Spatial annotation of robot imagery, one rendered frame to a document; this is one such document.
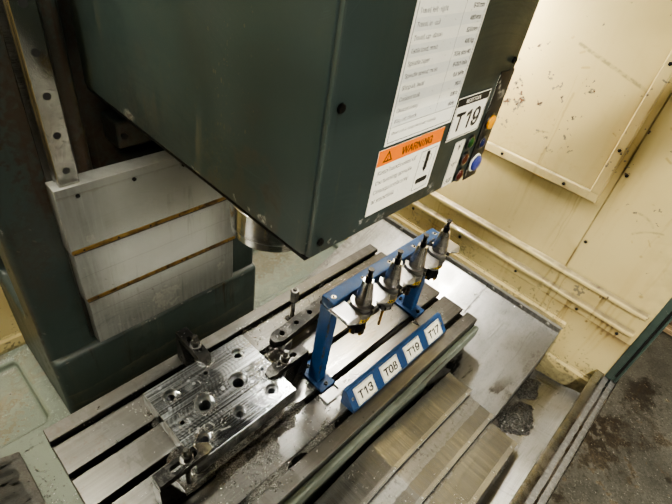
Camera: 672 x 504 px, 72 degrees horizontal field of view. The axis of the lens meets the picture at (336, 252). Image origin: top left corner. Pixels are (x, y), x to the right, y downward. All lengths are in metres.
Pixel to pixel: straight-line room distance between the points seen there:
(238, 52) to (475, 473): 1.31
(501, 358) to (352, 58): 1.44
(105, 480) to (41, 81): 0.84
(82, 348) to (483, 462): 1.22
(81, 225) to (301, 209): 0.72
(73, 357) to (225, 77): 1.06
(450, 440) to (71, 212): 1.21
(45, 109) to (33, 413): 1.04
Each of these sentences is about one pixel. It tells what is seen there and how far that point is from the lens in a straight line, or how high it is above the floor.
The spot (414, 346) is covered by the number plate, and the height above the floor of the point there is 0.94.
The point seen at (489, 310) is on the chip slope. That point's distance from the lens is 1.87.
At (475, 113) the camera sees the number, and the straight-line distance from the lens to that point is 0.81.
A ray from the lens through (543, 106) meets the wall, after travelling 1.61.
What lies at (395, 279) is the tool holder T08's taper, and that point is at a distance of 1.18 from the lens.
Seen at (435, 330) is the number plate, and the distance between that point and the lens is 1.53.
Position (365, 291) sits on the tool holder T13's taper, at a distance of 1.09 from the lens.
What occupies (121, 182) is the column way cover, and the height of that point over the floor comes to 1.39.
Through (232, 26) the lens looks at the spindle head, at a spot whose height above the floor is 1.86.
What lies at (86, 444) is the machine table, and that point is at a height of 0.90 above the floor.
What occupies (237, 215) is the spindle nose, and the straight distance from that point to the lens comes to 0.81.
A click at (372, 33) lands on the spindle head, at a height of 1.89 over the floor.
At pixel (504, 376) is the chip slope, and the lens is 1.78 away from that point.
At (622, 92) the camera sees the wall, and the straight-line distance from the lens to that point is 1.54.
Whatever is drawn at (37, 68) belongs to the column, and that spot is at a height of 1.66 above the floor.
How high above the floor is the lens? 2.02
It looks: 39 degrees down
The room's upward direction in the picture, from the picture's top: 11 degrees clockwise
